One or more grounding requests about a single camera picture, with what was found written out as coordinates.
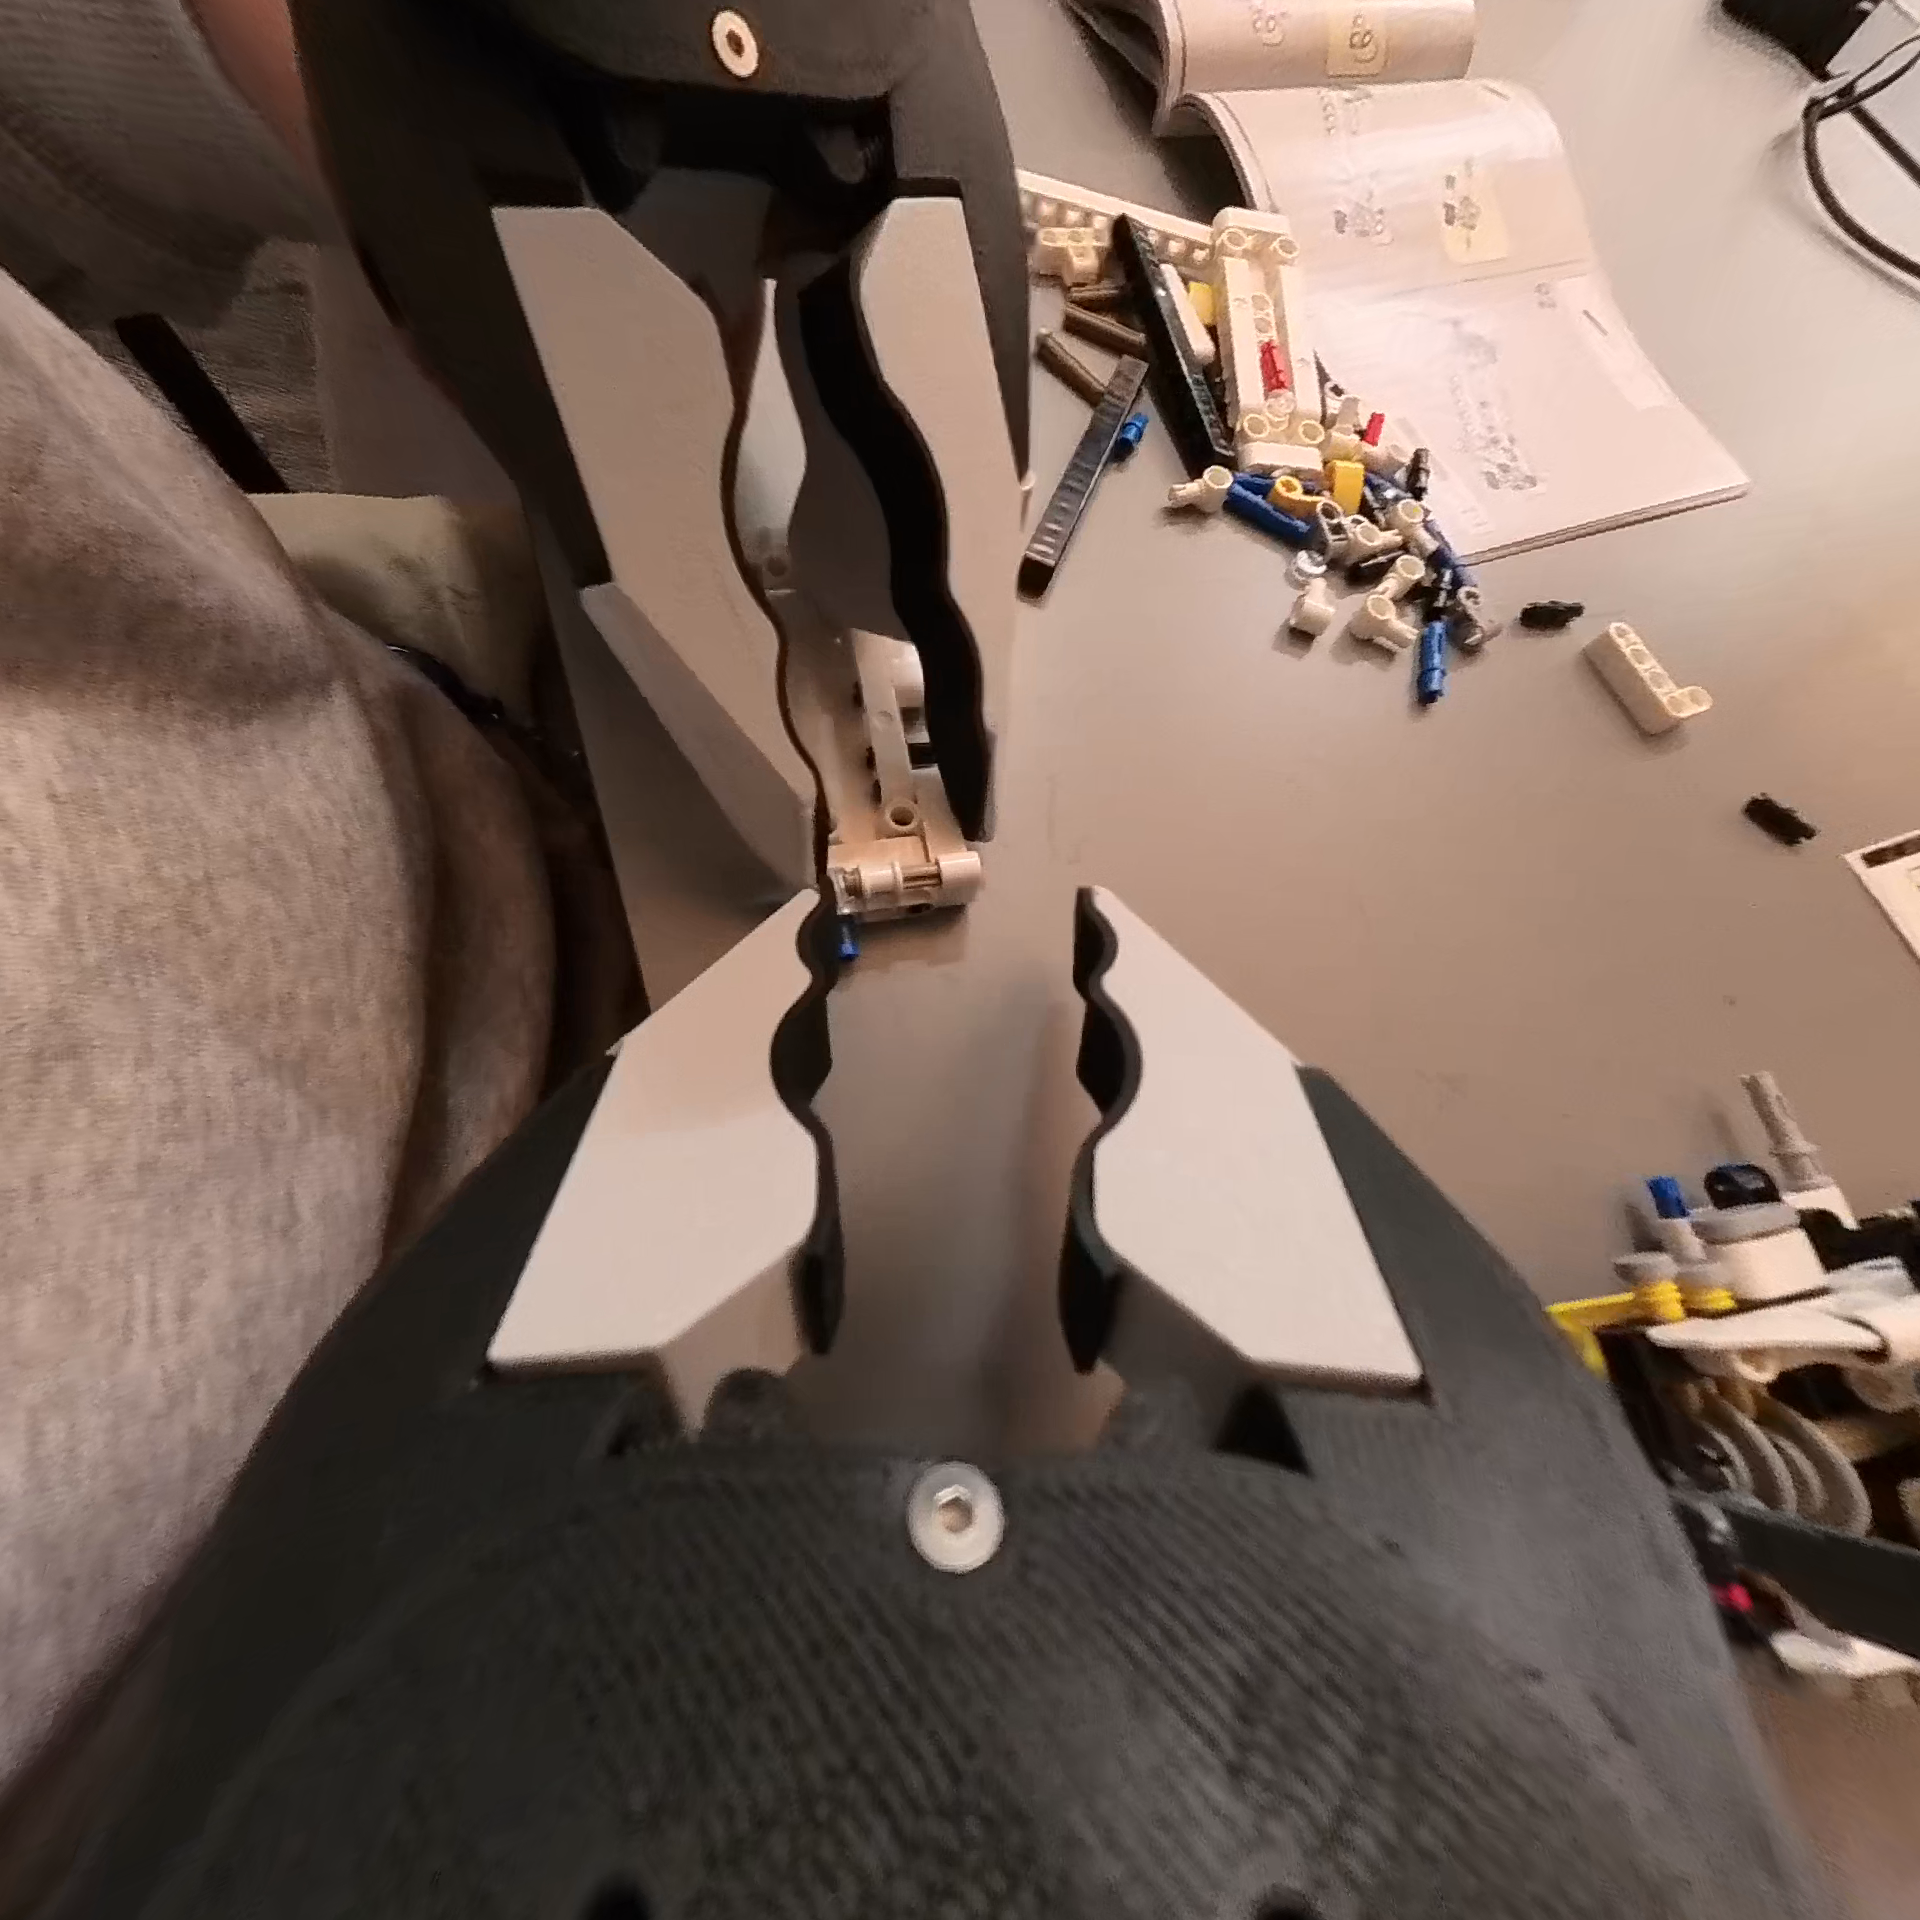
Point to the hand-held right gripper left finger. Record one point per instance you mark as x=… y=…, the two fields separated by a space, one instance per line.
x=656 y=1201

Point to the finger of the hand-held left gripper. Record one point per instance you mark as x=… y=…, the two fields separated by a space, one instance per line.
x=937 y=376
x=616 y=391

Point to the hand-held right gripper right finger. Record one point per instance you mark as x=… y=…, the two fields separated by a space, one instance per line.
x=1241 y=1216

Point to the pile of small lego pieces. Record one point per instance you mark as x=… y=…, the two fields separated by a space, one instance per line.
x=1345 y=481

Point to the zebra striped lego airplane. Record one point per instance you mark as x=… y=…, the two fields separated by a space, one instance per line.
x=1757 y=1273

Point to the person's left forearm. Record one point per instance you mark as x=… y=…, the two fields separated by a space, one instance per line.
x=123 y=133

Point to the brown lego axle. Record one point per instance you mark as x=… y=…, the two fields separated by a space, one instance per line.
x=1073 y=370
x=1105 y=330

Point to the black lego beam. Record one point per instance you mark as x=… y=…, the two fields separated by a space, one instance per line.
x=1078 y=481

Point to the long white lego beam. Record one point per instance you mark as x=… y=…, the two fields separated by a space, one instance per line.
x=1078 y=202

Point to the lego instruction booklet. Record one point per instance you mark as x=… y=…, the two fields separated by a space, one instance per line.
x=1438 y=299

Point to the black lego pin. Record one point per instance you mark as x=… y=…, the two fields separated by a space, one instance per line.
x=1779 y=817
x=1548 y=613

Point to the white angled lego beam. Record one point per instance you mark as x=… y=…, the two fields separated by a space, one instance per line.
x=1646 y=676

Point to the person's grey clothing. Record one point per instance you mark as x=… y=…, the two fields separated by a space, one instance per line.
x=199 y=899

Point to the zebra sticker sheet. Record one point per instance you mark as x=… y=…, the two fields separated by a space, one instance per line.
x=1892 y=884

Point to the black power brick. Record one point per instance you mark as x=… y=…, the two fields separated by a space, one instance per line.
x=1798 y=23

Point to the white lego frame assembly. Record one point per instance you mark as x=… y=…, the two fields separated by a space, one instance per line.
x=1264 y=330

